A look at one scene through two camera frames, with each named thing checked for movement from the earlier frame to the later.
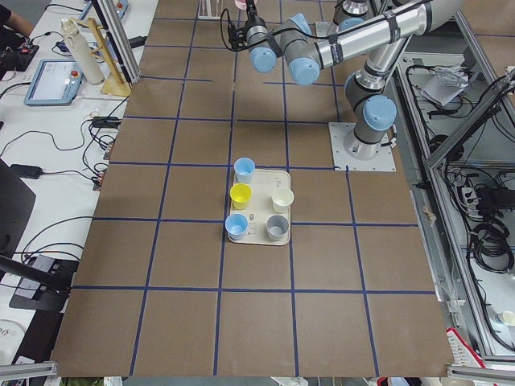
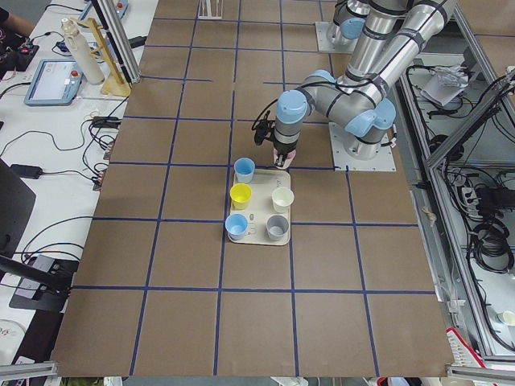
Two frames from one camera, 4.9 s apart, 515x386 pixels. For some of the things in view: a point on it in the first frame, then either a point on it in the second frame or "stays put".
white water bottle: [85, 55] stays put
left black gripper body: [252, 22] -> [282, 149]
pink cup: [241, 4] -> [288, 160]
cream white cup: [282, 198] stays put
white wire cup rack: [210, 10] stays put
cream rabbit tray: [260, 205] stays put
